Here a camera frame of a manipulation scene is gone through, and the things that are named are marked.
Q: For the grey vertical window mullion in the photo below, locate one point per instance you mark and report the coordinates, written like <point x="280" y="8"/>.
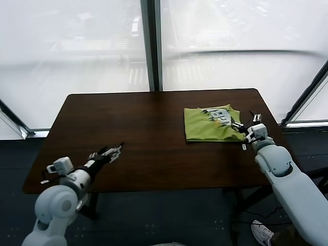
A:
<point x="153" y="51"/>

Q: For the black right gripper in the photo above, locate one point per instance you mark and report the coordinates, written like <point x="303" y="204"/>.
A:
<point x="244" y="129"/>

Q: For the grey robot torso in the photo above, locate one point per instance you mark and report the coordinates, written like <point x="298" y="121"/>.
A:
<point x="171" y="244"/>

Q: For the lime green t-shirt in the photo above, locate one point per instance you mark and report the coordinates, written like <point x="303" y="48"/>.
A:
<point x="202" y="128"/>

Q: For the slanted dark window frame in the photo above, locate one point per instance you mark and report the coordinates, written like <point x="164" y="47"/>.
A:
<point x="23" y="130"/>
<point x="303" y="101"/>

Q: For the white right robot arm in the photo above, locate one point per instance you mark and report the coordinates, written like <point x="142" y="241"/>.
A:
<point x="282" y="174"/>

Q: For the black metal table leg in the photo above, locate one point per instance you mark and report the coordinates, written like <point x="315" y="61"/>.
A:
<point x="238" y="202"/>
<point x="94" y="205"/>

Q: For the curved dark rail behind glass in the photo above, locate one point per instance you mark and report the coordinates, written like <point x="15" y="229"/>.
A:
<point x="243" y="51"/>

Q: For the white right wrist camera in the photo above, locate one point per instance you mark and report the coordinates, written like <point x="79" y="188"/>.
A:
<point x="257" y="132"/>

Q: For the white sneaker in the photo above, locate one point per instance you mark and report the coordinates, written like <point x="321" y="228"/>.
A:
<point x="261" y="233"/>

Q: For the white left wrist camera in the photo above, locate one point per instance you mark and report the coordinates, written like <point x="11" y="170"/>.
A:
<point x="62" y="165"/>

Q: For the dark trouser leg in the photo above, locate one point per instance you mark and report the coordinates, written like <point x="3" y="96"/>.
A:
<point x="282" y="238"/>

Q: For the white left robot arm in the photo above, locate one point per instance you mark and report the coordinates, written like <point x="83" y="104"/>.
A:
<point x="61" y="205"/>

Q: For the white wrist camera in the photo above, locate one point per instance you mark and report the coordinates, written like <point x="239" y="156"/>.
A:
<point x="62" y="165"/>
<point x="257" y="132"/>

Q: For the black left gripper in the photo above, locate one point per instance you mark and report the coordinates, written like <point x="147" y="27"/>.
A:
<point x="97" y="164"/>

